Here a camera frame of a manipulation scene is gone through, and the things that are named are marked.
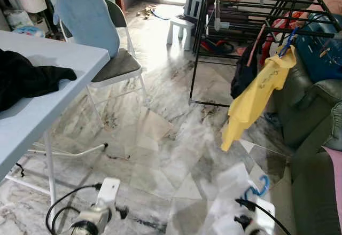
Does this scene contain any white shirt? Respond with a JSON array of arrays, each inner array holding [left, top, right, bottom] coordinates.
[[205, 162, 265, 235]]

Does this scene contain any blue plastic hanger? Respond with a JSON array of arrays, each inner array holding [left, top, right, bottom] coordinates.
[[277, 26, 301, 59], [243, 175, 271, 199]]

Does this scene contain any black garment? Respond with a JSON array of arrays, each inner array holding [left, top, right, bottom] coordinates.
[[0, 48, 79, 113]]

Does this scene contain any pink plastic hanger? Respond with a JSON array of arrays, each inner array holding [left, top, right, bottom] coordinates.
[[246, 23, 267, 68]]

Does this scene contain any pink mat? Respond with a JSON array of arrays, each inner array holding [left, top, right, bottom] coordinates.
[[322, 145, 342, 233]]

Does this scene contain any dark green sofa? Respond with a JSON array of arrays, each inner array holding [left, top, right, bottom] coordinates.
[[266, 53, 342, 235]]

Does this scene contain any yellow shirt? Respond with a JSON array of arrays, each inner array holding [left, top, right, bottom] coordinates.
[[220, 45, 298, 152]]

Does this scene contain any dark navy shirt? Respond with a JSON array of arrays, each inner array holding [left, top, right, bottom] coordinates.
[[230, 52, 263, 100]]

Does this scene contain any grey folding chair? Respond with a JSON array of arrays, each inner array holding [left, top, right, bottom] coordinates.
[[52, 0, 151, 130]]

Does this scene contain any red and white bag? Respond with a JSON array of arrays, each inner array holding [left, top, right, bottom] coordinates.
[[258, 11, 306, 66]]

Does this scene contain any black metal drying rack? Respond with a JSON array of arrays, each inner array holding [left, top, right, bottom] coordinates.
[[188, 0, 342, 108]]

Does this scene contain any blue suitcase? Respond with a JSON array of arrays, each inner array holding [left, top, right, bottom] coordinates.
[[293, 13, 342, 84]]

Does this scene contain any light blue folding table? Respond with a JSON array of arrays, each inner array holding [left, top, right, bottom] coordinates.
[[0, 30, 111, 206]]

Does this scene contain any white plastic kids chair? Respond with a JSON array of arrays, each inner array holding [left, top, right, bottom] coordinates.
[[167, 0, 208, 52]]

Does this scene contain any light blue chair cushion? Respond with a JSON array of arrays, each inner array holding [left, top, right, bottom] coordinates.
[[52, 0, 121, 59]]

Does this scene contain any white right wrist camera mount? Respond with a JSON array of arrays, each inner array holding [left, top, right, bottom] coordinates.
[[250, 197, 277, 235]]

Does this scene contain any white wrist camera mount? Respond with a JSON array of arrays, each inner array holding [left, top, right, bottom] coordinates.
[[95, 177, 121, 217], [250, 197, 277, 235]]

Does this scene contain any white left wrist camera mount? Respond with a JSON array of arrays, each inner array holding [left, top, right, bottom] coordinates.
[[95, 177, 121, 217]]

